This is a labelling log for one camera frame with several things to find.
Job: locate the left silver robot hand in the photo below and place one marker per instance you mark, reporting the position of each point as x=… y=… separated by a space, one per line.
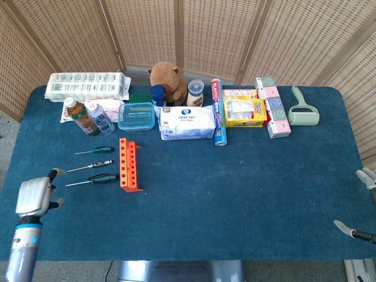
x=32 y=196

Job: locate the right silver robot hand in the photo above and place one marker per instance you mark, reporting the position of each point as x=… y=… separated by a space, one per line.
x=365 y=177

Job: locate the large green black screwdriver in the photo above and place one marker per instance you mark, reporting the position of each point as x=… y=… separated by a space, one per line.
x=102 y=178

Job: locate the black metal precision screwdriver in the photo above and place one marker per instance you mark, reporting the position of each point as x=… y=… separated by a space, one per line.
x=100 y=164

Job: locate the small green screwdriver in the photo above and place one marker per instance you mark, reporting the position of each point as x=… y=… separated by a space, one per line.
x=102 y=149

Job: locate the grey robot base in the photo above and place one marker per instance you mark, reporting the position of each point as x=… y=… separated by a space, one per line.
x=176 y=271

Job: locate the orange plastic tool rack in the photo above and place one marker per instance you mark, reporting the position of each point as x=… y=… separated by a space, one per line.
x=123 y=164

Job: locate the pale green lint roller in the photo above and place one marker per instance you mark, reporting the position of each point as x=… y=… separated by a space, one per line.
x=302 y=117

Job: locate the green tea bottle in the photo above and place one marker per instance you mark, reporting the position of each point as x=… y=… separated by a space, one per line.
x=83 y=117

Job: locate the clear water bottle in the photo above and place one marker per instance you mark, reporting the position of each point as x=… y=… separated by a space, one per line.
x=102 y=120

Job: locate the red flat package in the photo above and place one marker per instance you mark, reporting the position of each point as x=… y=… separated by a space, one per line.
x=268 y=122

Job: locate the pastel tissue box pack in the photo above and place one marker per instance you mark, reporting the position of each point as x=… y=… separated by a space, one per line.
x=274 y=111

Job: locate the white pink plastic bag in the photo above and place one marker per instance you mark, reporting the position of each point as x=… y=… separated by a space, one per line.
x=110 y=107

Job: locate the white wrapped paper pack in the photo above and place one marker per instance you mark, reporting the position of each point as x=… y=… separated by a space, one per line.
x=85 y=86

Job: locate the clear container blue lid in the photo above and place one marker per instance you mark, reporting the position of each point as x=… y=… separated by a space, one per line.
x=136 y=117

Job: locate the yellow Lipo snack bag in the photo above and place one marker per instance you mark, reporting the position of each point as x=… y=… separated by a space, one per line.
x=243 y=113

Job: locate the dark green box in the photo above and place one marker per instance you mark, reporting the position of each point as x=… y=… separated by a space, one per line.
x=141 y=98

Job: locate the white red snack box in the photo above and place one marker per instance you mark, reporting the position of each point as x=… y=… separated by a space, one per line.
x=238 y=93

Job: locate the plastic wrap roll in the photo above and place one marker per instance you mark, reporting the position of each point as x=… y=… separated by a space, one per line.
x=218 y=117

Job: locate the blue table cloth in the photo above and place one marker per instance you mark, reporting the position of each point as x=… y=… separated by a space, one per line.
x=205 y=191

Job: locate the blue white spray can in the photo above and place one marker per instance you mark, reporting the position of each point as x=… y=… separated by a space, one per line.
x=158 y=95

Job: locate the white blue wipes pack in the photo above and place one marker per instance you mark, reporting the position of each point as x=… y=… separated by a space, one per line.
x=188 y=122

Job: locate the brown capybara plush toy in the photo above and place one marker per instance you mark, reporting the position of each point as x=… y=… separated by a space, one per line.
x=169 y=79

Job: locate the cream bottle clear cap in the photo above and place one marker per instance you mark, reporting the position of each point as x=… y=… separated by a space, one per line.
x=194 y=97

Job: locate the woven wooden folding screen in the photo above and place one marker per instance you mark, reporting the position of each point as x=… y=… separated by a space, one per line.
x=147 y=29

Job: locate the white metal frame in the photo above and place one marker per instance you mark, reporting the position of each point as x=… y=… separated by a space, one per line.
x=349 y=271

